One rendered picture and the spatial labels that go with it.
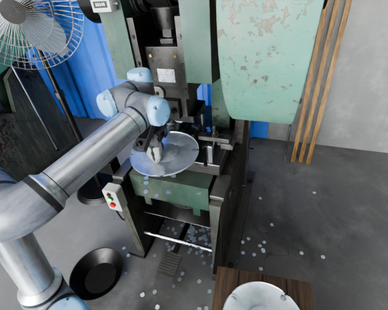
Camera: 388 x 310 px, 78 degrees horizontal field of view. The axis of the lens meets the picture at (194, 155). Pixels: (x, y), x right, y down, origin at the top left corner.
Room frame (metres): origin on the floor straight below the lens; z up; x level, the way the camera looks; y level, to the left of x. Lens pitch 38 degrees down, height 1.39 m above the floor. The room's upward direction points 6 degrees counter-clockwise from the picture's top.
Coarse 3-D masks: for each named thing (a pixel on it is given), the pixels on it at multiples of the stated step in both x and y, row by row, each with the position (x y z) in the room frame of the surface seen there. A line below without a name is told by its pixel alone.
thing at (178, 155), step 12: (168, 132) 0.95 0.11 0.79; (180, 132) 0.93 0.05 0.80; (168, 144) 0.85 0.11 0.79; (180, 144) 0.85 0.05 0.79; (192, 144) 0.84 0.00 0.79; (132, 156) 0.80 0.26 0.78; (144, 156) 0.79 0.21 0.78; (168, 156) 0.77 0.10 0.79; (180, 156) 0.77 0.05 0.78; (192, 156) 0.76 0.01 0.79; (144, 168) 0.72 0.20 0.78; (156, 168) 0.71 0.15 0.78; (168, 168) 0.71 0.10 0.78; (180, 168) 0.70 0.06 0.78
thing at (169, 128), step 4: (176, 124) 1.03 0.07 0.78; (180, 124) 1.03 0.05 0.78; (188, 124) 1.02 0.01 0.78; (196, 124) 1.02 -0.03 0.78; (168, 128) 1.01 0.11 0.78; (172, 128) 1.00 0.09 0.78; (176, 128) 1.00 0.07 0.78; (180, 128) 1.01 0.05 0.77; (184, 128) 0.99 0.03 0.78; (188, 128) 0.99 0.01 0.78; (192, 128) 0.99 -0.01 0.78; (184, 132) 0.95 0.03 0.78; (188, 132) 0.95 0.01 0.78; (192, 132) 0.95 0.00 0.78; (196, 132) 0.97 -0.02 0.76; (192, 136) 0.93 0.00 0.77; (196, 136) 0.97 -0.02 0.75
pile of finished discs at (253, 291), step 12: (240, 288) 0.41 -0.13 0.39; (252, 288) 0.40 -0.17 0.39; (264, 288) 0.40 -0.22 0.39; (276, 288) 0.39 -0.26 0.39; (228, 300) 0.37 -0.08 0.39; (240, 300) 0.37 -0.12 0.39; (252, 300) 0.36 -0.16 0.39; (264, 300) 0.36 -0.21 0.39; (276, 300) 0.35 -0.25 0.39; (288, 300) 0.35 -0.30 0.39
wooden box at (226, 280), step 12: (216, 276) 0.48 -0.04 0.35; (228, 276) 0.47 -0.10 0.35; (240, 276) 0.47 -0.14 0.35; (252, 276) 0.47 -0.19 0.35; (264, 276) 0.46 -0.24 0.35; (276, 276) 0.46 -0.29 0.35; (216, 288) 0.43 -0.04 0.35; (228, 288) 0.43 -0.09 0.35; (288, 288) 0.40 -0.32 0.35; (300, 288) 0.40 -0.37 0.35; (216, 300) 0.39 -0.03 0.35; (300, 300) 0.36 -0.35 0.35; (312, 300) 0.35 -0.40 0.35
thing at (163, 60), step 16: (160, 48) 0.93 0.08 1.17; (176, 48) 0.90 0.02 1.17; (160, 64) 0.93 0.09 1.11; (176, 64) 0.91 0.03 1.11; (160, 80) 0.93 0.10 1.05; (176, 80) 0.91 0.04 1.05; (160, 96) 0.93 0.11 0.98; (176, 96) 0.91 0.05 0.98; (192, 96) 0.96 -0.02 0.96; (176, 112) 0.88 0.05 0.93
